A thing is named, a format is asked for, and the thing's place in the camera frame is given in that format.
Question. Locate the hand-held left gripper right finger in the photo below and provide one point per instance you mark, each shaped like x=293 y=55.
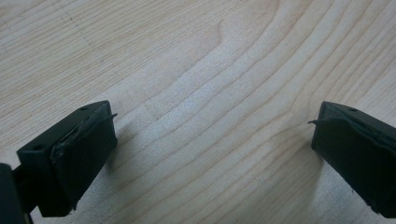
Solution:
x=358 y=158

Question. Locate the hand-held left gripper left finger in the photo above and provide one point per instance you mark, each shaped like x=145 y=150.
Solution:
x=71 y=158

